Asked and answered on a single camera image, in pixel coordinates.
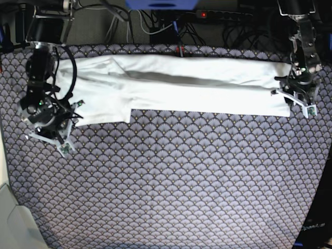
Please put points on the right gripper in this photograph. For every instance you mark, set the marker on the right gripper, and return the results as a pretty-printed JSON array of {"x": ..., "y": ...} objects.
[{"x": 28, "y": 105}]

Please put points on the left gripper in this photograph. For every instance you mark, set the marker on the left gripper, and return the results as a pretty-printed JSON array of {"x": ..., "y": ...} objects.
[{"x": 298, "y": 88}]

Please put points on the white printed T-shirt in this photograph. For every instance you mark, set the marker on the white printed T-shirt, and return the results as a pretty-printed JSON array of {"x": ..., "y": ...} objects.
[{"x": 112, "y": 86}]

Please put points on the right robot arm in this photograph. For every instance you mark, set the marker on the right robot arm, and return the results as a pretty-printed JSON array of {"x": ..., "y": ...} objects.
[{"x": 48, "y": 31}]

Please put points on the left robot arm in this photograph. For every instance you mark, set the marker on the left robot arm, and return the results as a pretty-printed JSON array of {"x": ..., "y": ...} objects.
[{"x": 305, "y": 61}]

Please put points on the black power strip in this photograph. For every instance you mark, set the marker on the black power strip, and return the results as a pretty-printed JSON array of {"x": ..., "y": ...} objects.
[{"x": 223, "y": 15}]

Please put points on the grey plastic bin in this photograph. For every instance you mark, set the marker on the grey plastic bin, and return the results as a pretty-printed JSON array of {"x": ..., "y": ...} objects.
[{"x": 18, "y": 227}]

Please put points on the red clamp on table edge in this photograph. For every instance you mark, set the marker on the red clamp on table edge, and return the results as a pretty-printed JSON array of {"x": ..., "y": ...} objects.
[{"x": 180, "y": 51}]

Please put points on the patterned purple table cloth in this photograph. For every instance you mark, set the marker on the patterned purple table cloth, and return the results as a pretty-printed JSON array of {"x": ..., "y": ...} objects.
[{"x": 175, "y": 179}]

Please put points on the blue box at top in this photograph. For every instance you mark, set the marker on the blue box at top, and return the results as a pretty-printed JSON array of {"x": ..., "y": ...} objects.
[{"x": 161, "y": 4}]

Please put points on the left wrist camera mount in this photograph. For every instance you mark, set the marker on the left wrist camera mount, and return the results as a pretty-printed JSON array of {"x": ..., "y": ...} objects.
[{"x": 307, "y": 109}]

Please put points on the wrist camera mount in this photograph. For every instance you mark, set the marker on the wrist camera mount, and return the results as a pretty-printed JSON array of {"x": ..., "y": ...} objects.
[
  {"x": 51, "y": 123},
  {"x": 307, "y": 109}
]

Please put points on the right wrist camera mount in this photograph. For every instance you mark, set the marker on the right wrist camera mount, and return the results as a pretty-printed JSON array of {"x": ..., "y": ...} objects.
[{"x": 51, "y": 123}]

